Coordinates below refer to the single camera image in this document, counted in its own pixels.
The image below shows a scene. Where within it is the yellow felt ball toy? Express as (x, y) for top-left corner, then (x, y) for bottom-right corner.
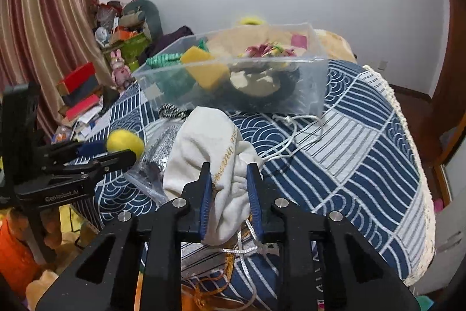
(106, 129), (144, 159)

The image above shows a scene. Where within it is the silver glitter pouch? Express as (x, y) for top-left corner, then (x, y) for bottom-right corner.
(124, 118), (182, 208)

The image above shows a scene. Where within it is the white drawstring cloth bag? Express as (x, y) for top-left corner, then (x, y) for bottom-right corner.
(163, 107), (263, 245)

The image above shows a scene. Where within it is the black white braided bracelet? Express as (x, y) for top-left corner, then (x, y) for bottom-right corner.
(158, 103), (192, 119)

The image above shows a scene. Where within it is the yellow sponge block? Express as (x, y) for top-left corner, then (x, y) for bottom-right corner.
(180, 47), (230, 91)

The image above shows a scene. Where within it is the red flat box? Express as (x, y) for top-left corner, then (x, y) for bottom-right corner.
(56, 62), (96, 96)

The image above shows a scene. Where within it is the pink rabbit figure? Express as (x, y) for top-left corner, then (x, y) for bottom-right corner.
(111, 49), (133, 90)

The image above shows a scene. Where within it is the blue white patterned bedspread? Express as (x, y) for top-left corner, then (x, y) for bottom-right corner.
(73, 60), (435, 310)

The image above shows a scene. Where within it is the green cardboard box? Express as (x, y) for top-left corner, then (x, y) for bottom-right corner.
(102, 33), (150, 71)

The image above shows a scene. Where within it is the dark purple clothing pile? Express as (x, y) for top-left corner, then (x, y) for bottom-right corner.
(137, 26), (193, 66)

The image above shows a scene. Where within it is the striped brown curtain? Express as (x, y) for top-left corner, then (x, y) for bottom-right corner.
(1, 0), (111, 136)

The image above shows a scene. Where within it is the grey green neck pillow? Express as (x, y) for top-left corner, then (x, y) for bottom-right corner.
(119, 0), (163, 42)

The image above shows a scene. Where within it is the clear plastic storage bin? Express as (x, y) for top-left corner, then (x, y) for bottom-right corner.
(133, 23), (329, 116)

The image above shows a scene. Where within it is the floral fabric scrap bundle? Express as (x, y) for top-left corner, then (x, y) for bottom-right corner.
(239, 43), (296, 58)

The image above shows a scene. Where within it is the brown wooden door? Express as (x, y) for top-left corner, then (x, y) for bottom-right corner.
(432, 0), (465, 147)

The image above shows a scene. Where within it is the yellow fuzzy plush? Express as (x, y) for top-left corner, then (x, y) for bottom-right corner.
(239, 16), (265, 25)

